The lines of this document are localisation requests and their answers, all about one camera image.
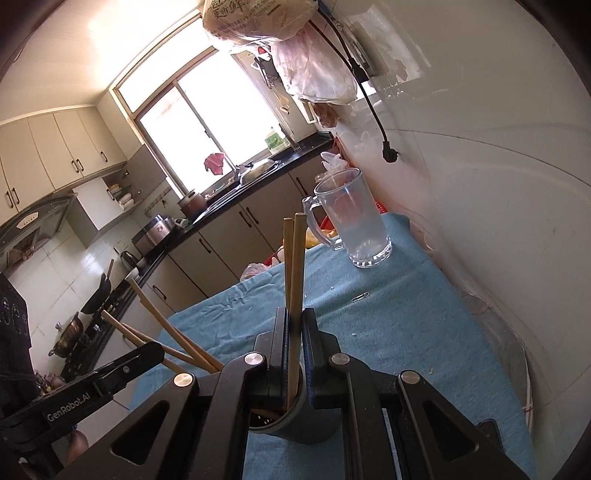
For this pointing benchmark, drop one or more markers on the brown printed plastic bag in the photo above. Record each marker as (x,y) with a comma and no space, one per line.
(258,21)

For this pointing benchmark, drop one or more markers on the dark grey chopstick holder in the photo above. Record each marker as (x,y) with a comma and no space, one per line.
(318,429)

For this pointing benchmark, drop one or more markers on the cream upper cabinets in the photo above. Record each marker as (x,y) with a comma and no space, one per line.
(55,147)

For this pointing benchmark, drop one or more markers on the clear glass mug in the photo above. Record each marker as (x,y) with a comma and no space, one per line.
(355,217)

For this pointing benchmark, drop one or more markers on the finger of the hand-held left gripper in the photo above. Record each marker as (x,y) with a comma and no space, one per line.
(138,364)

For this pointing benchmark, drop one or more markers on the brown clay pot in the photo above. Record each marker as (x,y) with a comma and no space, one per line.
(191,207)

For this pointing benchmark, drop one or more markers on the pale plastic bag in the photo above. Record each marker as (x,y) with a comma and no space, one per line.
(256,272)

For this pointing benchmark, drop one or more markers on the range hood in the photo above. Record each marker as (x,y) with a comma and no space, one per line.
(27,226)

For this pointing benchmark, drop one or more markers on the pink translucent plastic bag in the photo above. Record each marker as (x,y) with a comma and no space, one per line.
(318,69)

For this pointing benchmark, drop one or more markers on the green box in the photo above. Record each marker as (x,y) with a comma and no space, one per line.
(275,141)

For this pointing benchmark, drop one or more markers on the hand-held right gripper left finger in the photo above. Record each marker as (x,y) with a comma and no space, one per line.
(285,364)

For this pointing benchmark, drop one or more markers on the gas stove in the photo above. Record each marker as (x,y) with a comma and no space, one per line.
(111,314)

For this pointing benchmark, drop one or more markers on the metal pot with lid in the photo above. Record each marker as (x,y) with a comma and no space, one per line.
(69,332)

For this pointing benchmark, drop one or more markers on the white plastic bag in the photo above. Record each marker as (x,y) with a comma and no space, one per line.
(332,161)

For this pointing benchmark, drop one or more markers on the metal pot lid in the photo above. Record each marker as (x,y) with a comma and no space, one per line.
(257,170)

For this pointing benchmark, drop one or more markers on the blue tablecloth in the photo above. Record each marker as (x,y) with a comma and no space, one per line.
(392,323)

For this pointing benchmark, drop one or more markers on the chopsticks in holder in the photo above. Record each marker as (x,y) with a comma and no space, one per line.
(221,249)

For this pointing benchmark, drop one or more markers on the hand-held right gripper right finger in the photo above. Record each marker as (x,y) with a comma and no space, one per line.
(308,364)

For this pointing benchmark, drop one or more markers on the black wok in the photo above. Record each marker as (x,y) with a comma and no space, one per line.
(99,295)

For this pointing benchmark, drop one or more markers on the paper clip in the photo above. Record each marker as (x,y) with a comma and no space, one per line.
(360,297)

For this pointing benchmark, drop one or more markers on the silver rice cooker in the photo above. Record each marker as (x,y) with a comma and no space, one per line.
(152,233)

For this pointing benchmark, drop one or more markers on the yellow plastic bag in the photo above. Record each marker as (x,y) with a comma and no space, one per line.
(311,240)

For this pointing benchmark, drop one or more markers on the red cloth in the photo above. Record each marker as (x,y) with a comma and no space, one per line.
(214,163)

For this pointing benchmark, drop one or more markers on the kitchen window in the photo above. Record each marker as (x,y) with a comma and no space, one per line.
(194,115)

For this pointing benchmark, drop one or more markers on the open wall cabinet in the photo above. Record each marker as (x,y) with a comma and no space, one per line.
(97,203)

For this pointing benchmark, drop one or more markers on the electric kettle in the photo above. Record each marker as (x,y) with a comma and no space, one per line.
(130,262)

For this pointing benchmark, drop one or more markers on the person's left hand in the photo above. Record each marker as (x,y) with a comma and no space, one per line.
(77,445)

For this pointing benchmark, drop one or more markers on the black rectangular pad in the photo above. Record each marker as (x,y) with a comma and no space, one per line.
(490,436)

